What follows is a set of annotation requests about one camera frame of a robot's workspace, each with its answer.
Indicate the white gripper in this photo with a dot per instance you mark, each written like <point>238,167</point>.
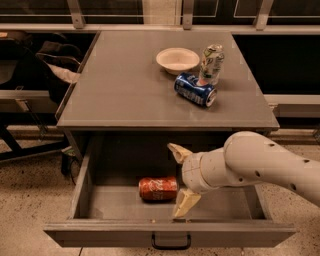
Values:
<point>192,173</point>

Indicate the red coke can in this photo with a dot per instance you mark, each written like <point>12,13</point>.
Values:
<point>158,188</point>

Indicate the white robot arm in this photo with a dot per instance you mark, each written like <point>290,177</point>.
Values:
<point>247,158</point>

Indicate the open grey top drawer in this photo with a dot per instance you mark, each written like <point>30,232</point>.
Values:
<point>107,210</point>

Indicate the blue pepsi can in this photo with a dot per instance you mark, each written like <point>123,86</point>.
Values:
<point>186,84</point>

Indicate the grey cabinet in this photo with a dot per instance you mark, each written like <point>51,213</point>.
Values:
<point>123,88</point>

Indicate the white bowl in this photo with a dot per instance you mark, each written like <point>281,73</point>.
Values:
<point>177,60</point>

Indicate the black metal stand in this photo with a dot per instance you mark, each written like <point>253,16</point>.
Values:
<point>28,129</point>

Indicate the metal window railing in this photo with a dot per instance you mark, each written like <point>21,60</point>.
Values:
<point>234,16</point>

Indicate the black bag with white cloth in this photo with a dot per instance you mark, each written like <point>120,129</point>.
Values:
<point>31,64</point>

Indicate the black drawer handle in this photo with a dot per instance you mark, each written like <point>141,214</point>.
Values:
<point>171,241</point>

